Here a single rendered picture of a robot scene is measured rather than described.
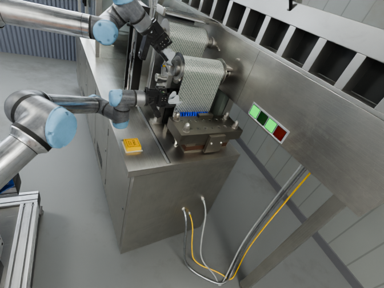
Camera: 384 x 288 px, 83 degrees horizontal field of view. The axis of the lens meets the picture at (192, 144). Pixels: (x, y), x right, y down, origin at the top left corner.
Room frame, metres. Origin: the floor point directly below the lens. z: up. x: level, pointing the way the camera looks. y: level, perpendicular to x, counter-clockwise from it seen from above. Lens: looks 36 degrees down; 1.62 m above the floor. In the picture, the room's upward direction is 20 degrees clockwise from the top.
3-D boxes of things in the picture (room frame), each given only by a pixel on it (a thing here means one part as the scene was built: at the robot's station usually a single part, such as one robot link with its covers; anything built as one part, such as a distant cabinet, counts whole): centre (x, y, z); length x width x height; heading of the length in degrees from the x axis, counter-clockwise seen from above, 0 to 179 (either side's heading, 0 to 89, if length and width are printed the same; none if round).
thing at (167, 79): (1.07, 0.25, 1.05); 0.06 x 0.05 x 0.31; 130
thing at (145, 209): (1.82, 0.75, 0.43); 2.52 x 0.64 x 0.86; 40
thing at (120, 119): (0.85, 0.38, 1.01); 0.11 x 0.08 x 0.11; 78
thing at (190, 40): (1.25, 0.18, 1.16); 0.39 x 0.23 x 0.51; 40
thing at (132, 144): (0.79, 0.27, 0.91); 0.07 x 0.07 x 0.02; 40
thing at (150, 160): (1.81, 0.77, 0.88); 2.52 x 0.66 x 0.04; 40
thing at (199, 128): (1.03, -0.04, 1.00); 0.40 x 0.16 x 0.06; 130
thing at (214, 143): (0.97, -0.11, 0.96); 0.10 x 0.03 x 0.11; 130
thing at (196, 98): (1.10, 0.06, 1.11); 0.23 x 0.01 x 0.18; 130
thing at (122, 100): (0.84, 0.37, 1.11); 0.11 x 0.08 x 0.09; 130
